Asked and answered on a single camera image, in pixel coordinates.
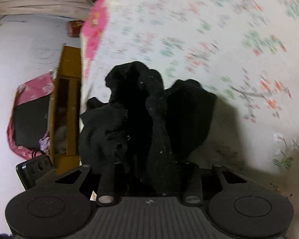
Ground pink cream patterned blanket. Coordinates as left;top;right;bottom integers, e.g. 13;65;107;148
80;0;109;80

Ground black pants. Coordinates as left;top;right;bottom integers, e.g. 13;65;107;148
79;62;217;196

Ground white floral bed sheet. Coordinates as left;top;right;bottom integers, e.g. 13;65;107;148
81;0;299;238

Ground cream curtain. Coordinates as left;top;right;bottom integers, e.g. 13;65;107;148
0;0;93;21

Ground pink floral bag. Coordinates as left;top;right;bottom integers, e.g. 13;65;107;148
6;73;54;160

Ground yellow wooden bedside shelf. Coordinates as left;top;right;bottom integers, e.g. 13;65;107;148
49;45;81;175

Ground red printed bag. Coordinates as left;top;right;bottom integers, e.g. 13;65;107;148
67;20;85;38

